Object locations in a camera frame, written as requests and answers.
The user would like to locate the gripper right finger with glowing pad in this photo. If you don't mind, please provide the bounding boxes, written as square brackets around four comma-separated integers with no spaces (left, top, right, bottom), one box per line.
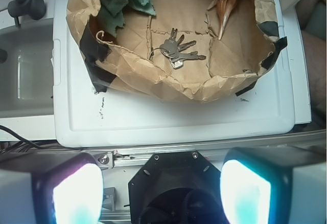
[220,146,326,223]

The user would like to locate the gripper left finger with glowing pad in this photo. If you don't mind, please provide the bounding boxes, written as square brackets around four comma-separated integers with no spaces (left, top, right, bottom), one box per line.
[1,152,104,223]

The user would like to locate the silver key bunch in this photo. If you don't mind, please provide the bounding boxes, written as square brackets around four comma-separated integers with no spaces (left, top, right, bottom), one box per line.
[148,28,206,69]

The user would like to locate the white toy sink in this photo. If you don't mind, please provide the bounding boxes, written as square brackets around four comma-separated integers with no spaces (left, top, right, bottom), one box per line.
[1,0,55,141]

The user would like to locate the brown paper bag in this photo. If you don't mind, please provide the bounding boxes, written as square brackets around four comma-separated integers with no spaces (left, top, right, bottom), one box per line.
[66,0,287,103]

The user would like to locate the green cloth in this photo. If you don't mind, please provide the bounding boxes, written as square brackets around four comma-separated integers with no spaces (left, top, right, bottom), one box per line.
[98,0,156,37]

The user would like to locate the orange spiral seashell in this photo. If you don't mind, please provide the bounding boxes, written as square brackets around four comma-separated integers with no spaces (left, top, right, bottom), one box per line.
[206,0,240,40]

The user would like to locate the silver corner bracket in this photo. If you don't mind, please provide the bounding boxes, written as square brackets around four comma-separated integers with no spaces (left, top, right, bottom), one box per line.
[93,151,114,170]

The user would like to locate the black cables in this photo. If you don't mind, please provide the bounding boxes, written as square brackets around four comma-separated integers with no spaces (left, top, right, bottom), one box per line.
[0,124,60,154]

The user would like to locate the aluminium extrusion rail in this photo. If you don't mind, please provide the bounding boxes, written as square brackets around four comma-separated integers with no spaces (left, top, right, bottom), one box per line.
[0,129,327,170]

